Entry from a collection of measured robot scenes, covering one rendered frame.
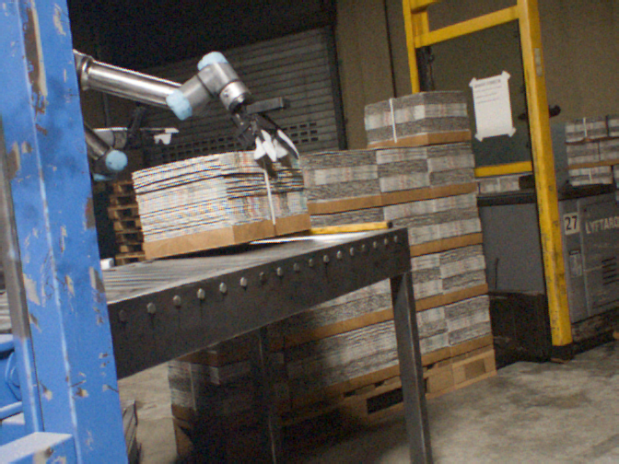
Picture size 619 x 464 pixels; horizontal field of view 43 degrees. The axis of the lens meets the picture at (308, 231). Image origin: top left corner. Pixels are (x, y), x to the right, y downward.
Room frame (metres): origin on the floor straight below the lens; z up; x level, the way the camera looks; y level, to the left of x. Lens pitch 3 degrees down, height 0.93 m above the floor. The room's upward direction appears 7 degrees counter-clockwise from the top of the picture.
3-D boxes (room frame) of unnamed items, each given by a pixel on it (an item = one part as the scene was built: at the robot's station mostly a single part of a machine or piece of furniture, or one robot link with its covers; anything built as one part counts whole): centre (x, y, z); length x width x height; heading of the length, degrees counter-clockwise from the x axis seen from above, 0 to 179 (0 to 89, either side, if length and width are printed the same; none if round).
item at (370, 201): (3.25, -0.08, 0.86); 0.38 x 0.29 x 0.04; 39
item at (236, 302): (1.62, 0.09, 0.74); 1.34 x 0.05 x 0.12; 150
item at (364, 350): (3.17, 0.03, 0.42); 1.17 x 0.39 x 0.83; 128
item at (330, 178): (3.26, -0.08, 0.95); 0.38 x 0.29 x 0.23; 39
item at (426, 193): (3.44, -0.31, 0.86); 0.38 x 0.29 x 0.04; 39
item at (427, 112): (3.62, -0.54, 0.65); 0.39 x 0.30 x 1.29; 38
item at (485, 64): (3.90, -0.90, 1.27); 0.57 x 0.01 x 0.65; 38
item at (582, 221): (4.12, -1.17, 0.40); 0.69 x 0.55 x 0.80; 38
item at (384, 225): (2.31, -0.04, 0.81); 0.43 x 0.03 x 0.02; 60
